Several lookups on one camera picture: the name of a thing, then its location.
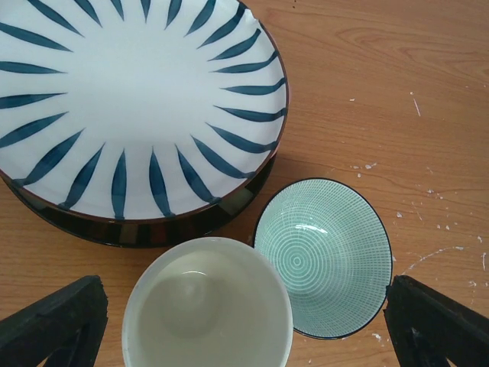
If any dark striped bottom plate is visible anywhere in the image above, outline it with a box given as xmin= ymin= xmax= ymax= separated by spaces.
xmin=3 ymin=158 xmax=276 ymax=248

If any green patterned small bowl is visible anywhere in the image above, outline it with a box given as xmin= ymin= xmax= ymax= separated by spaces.
xmin=253 ymin=177 xmax=393 ymax=339

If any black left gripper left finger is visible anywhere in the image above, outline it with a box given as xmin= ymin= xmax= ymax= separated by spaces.
xmin=1 ymin=275 xmax=108 ymax=366

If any white plate with blue stripes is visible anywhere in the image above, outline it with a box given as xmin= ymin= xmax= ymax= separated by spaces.
xmin=1 ymin=1 xmax=289 ymax=221

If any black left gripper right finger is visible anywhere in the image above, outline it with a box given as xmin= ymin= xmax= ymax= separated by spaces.
xmin=384 ymin=275 xmax=488 ymax=366

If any yellow ceramic mug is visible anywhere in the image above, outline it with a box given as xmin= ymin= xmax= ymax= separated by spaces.
xmin=121 ymin=237 xmax=293 ymax=366

